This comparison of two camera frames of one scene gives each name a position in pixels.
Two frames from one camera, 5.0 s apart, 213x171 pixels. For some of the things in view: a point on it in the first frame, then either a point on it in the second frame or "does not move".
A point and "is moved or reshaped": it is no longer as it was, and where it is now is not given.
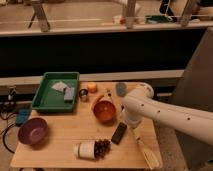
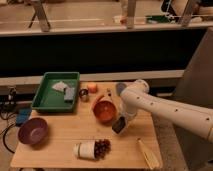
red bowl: (104, 111) does not move
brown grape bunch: (101, 148) does not move
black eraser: (118, 133) is moved or reshaped
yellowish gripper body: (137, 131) → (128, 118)
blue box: (22, 115) does not move
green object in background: (156, 19) does not move
